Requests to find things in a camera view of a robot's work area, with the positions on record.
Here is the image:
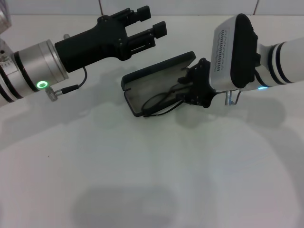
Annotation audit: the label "left wrist cable with plug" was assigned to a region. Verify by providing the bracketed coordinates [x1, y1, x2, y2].
[45, 66, 88, 103]

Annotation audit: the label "black glasses case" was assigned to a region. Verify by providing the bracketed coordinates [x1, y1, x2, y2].
[121, 51, 197, 118]

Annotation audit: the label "black glasses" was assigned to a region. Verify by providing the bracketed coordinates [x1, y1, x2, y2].
[142, 82, 190, 119]

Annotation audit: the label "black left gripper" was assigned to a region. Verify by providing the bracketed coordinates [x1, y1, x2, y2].
[54, 6, 152, 73]

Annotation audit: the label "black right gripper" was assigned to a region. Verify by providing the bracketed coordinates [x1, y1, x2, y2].
[127, 20, 219, 108]

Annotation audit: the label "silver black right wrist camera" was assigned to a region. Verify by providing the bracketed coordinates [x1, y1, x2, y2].
[208, 13, 262, 92]

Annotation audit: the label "wrist cable with plug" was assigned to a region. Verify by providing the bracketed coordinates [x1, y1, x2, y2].
[45, 66, 88, 103]
[224, 90, 242, 106]

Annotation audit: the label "right wrist cable with plug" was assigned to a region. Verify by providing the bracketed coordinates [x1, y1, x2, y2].
[224, 90, 242, 106]

